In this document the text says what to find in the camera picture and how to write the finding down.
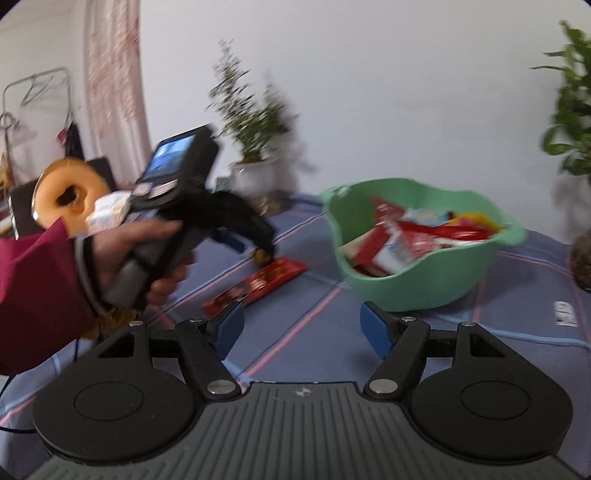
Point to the gold snack packet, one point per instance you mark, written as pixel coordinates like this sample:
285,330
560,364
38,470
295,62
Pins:
117,323

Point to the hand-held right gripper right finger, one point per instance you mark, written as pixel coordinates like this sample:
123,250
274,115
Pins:
375,330

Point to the blue plaid tablecloth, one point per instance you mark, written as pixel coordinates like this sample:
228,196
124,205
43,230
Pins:
300,332

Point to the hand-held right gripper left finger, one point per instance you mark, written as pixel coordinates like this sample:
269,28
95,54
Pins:
230,330

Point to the white cloth label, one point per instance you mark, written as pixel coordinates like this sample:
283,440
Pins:
564,313

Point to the pale patterned curtain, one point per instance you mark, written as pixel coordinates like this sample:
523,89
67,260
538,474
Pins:
115,92

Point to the red and white snack bag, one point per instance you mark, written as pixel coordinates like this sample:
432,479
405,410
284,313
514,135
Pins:
438,236

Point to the light blue snack packet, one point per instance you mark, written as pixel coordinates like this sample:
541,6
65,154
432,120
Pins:
422,215

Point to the small potted plant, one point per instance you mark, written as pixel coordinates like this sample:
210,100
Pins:
251,175

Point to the metal clothes rack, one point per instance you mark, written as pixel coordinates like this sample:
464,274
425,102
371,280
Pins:
70,92

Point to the leafy plant in glass vase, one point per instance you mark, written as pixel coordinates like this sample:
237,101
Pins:
575,115

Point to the yellow and black candy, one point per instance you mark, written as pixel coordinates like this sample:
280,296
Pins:
263,254

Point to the long red snack packet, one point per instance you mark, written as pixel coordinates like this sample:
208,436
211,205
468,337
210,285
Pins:
258,281

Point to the green plastic bowl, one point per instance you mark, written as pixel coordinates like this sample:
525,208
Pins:
415,290

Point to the person's left hand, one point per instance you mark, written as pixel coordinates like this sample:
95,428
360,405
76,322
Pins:
120,251

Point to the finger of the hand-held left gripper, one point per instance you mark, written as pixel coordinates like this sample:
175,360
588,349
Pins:
228,241
251,221

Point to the dark red snack packet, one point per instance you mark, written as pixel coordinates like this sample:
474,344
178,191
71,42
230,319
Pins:
388,214

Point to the dark hanging garment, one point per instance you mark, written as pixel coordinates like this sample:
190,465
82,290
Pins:
73,143

